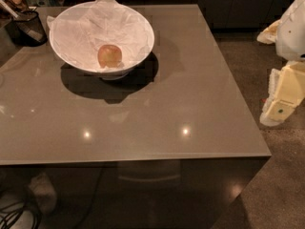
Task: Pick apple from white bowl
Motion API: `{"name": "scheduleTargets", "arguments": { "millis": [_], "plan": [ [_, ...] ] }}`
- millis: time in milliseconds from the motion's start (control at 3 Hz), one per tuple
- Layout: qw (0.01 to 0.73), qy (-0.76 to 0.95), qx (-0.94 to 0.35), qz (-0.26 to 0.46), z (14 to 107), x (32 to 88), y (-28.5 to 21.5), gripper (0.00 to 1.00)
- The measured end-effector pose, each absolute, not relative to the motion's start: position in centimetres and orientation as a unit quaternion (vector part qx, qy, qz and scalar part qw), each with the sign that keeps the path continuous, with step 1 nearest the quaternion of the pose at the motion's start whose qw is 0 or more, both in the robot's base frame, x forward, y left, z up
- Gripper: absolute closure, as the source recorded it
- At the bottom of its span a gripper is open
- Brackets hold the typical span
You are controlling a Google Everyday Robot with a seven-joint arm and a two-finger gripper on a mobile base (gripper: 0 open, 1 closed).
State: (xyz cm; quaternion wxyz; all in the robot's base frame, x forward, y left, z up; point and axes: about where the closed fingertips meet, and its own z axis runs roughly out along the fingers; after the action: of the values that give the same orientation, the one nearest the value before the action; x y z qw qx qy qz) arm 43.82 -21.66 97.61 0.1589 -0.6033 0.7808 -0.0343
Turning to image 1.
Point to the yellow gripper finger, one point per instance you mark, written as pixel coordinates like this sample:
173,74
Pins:
286,92
268,36

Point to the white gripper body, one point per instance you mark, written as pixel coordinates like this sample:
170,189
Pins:
292,32

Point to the white bowl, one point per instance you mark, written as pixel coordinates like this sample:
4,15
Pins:
66,26

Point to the white paper liner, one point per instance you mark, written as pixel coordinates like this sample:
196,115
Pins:
95,26

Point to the black mesh pen holder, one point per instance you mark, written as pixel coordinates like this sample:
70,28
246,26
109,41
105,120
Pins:
30,28

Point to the items in pen holder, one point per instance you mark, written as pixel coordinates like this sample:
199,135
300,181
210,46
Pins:
9,4

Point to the white cloth under table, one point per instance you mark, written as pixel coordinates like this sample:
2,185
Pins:
44,193

